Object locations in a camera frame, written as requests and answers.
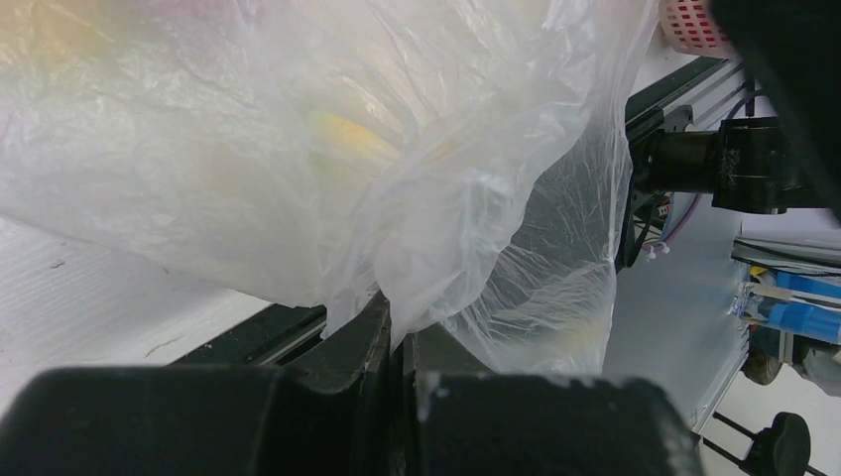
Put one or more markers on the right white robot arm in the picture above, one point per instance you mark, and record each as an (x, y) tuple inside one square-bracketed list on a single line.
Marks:
[(764, 165)]

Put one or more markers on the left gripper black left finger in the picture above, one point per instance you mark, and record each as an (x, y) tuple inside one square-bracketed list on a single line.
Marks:
[(320, 414)]

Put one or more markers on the black knob on stand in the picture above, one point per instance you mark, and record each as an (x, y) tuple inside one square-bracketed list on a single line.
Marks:
[(783, 448)]

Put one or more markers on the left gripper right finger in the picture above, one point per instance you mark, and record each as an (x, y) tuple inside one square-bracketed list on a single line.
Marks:
[(463, 419)]

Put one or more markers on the white plastic basket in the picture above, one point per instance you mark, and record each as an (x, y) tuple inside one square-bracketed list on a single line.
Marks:
[(689, 28)]

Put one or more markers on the clear plastic bag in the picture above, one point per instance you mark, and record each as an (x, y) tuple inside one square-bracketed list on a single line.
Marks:
[(465, 159)]

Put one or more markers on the blue items beside table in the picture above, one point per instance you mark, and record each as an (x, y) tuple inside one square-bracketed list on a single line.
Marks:
[(791, 304)]

